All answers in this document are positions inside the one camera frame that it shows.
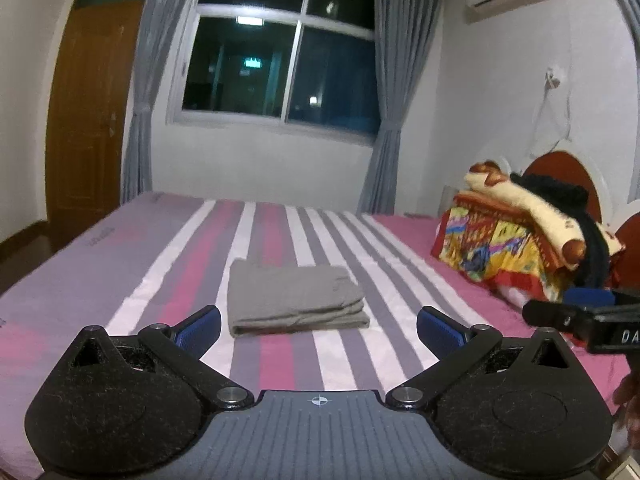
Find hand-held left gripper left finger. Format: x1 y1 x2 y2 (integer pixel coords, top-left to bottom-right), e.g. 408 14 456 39
70 305 256 411

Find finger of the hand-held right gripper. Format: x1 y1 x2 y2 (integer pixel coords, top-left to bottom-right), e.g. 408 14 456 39
565 287 617 308
522 300 596 334

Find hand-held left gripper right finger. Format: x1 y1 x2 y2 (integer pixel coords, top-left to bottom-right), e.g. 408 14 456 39
385 306 573 411

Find grey pants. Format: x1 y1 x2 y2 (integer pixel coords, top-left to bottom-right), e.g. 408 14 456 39
227 259 371 337

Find person's right hand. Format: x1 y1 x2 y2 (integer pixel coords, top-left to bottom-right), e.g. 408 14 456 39
614 364 640 445

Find black cloth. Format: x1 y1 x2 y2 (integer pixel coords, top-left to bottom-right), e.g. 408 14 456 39
510 172 614 289

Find bed with striped sheet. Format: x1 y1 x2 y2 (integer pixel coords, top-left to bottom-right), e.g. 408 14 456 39
0 191 640 480

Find colourful printed blanket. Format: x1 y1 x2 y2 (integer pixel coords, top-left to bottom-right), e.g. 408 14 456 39
431 192 577 304

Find red wooden headboard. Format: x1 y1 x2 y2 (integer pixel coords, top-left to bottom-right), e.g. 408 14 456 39
520 150 640 292

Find pile of colourful blankets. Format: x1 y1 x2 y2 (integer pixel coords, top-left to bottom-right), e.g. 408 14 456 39
462 160 626 267

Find brown wooden door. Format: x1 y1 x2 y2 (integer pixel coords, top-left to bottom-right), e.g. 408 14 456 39
45 0 159 249

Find grey curtain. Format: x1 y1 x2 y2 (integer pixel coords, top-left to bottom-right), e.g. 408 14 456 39
357 0 449 215
121 0 209 206

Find white framed window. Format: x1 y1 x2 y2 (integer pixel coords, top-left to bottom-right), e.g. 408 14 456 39
167 0 384 147

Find white wall cable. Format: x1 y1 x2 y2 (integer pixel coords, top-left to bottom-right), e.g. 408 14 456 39
529 82 574 153

